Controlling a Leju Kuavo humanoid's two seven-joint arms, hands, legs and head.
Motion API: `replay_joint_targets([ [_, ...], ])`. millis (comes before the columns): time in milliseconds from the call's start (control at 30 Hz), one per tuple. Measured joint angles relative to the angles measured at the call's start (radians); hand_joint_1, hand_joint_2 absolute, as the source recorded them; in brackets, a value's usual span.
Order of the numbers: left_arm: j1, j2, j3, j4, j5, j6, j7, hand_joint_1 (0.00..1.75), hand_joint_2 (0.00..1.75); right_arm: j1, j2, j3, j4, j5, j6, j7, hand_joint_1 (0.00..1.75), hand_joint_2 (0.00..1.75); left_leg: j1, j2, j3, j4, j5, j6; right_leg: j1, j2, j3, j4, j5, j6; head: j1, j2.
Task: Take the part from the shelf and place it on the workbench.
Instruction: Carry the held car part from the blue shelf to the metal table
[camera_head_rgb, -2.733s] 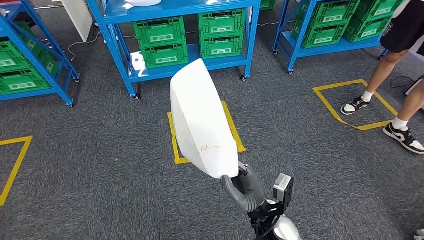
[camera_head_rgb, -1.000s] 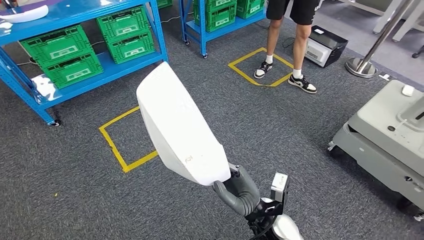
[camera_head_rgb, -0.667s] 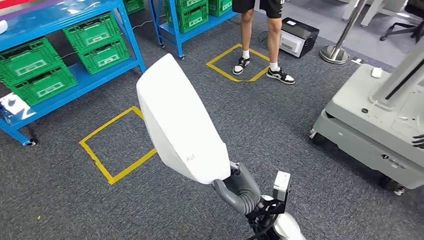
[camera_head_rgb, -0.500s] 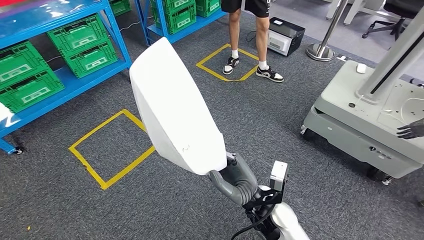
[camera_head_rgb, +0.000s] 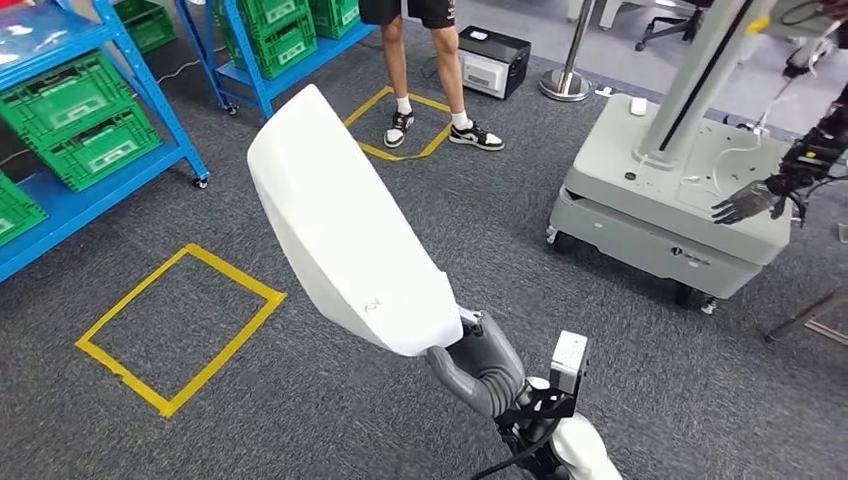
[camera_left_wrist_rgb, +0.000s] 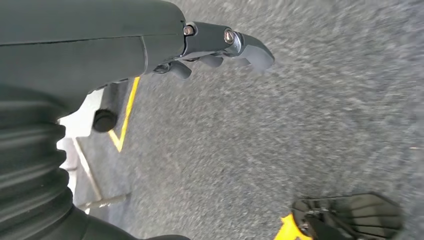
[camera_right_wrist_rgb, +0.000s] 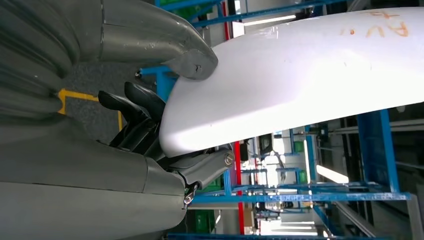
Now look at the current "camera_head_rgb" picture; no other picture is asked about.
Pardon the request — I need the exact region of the wheeled robot's grey hand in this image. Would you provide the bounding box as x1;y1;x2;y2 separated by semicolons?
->
710;180;786;227

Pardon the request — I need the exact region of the white plastic shell part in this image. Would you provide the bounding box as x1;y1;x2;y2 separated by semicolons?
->
246;84;465;359

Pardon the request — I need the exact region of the blue steel shelf rack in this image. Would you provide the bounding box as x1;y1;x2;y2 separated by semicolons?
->
0;0;212;286
173;0;380;122

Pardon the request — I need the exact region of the steel table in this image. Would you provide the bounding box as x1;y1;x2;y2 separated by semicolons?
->
765;284;848;346

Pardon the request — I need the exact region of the black office chair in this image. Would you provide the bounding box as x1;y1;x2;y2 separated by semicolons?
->
634;0;713;53

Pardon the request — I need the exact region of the chrome stanchion pole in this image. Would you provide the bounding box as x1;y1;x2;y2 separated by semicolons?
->
537;0;598;103

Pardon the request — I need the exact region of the black and white power station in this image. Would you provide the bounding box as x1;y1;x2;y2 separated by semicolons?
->
457;25;533;101

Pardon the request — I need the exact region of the yellow floor tape square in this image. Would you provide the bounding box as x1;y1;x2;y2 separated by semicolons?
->
74;242;287;420
343;84;453;164

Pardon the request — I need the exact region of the person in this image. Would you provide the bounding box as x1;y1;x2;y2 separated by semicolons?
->
357;0;506;152

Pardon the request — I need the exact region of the pale wrist camera on bracket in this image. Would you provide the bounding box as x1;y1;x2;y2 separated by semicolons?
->
495;331;590;435

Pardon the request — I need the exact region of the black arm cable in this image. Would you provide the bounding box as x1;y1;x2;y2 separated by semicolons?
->
470;423;564;480

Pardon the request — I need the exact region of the white floor cable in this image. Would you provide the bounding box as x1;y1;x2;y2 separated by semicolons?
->
155;46;230;87

